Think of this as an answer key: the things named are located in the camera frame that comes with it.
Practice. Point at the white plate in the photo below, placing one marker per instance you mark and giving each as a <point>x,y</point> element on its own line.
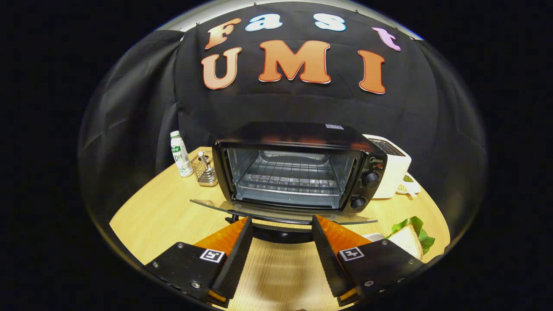
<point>373,236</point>

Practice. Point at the black toaster oven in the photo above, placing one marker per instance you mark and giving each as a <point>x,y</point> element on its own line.
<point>293,131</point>

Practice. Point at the white pop-up toaster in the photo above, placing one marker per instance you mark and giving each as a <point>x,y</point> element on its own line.
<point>397,172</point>

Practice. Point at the black backdrop cloth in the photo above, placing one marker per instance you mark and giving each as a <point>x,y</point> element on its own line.
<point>293,103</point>

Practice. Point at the metal mesh utensil holder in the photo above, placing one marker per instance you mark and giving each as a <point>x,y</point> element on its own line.
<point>206,175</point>

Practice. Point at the white green-label bottle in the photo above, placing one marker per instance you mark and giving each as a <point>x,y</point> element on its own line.
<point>181,157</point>

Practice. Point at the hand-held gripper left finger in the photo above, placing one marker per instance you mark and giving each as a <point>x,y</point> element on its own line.
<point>237,259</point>

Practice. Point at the small white dish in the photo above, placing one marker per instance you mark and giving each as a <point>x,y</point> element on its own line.
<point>410,188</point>

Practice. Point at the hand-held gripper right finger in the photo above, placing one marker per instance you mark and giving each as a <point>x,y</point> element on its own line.
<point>328,259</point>

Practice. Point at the lettuce bread sandwich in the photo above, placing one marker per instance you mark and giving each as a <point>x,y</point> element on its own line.
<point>408,239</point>

